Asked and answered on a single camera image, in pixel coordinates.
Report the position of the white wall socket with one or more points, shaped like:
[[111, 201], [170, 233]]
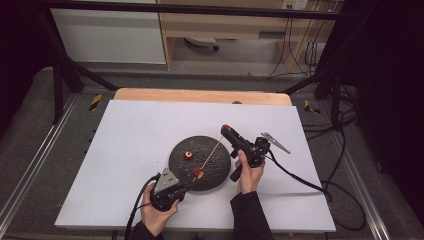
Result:
[[294, 4]]

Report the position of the yellow black tape strip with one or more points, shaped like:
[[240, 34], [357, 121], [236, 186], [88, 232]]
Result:
[[95, 102], [310, 107]]

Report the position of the aluminium rail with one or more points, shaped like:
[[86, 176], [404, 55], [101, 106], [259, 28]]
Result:
[[36, 156], [361, 186]]

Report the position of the black curtain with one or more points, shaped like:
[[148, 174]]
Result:
[[390, 83], [20, 50]]

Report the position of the person's left hand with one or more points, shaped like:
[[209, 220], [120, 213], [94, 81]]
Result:
[[156, 218]]

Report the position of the white board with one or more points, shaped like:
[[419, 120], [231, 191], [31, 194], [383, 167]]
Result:
[[133, 133]]

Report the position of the wooden table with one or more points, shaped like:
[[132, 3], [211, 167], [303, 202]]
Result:
[[200, 96]]

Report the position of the person's right hand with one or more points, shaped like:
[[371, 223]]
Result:
[[250, 178]]

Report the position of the grey chair base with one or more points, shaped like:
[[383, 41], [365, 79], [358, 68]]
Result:
[[201, 41]]

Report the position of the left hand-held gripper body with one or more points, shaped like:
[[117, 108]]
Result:
[[165, 193]]

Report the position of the black metal frame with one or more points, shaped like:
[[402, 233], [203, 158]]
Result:
[[166, 8]]

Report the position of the black round plate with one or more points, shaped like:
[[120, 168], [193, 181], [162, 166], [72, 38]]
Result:
[[213, 166]]

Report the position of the white cabinet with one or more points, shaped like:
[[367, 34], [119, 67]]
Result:
[[110, 36]]

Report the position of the light wooden desk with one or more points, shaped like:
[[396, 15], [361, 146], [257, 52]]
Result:
[[213, 25]]

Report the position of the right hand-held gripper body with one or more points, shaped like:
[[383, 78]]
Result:
[[256, 153]]

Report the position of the thin wooden skewer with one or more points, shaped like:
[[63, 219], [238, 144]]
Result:
[[210, 155]]

